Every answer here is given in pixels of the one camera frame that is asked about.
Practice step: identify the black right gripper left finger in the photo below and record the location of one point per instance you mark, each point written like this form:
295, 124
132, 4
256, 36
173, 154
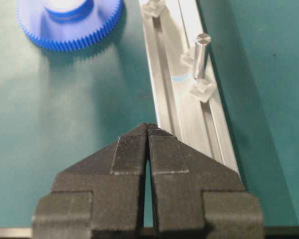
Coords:
100, 197

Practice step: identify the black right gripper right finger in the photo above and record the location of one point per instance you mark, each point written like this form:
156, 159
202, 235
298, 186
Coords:
196, 197

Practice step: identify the large blue plastic gear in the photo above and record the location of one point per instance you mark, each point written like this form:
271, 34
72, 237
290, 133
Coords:
67, 25

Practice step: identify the tall steel shaft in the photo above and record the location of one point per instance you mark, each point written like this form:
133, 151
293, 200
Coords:
201, 51

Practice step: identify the clear bracket under short shaft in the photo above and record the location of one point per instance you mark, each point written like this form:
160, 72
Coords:
153, 8

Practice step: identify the clear bracket under tall shaft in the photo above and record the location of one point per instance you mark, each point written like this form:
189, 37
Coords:
202, 88

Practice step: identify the long aluminium extrusion rail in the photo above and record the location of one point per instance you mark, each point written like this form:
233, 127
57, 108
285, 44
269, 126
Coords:
200, 125

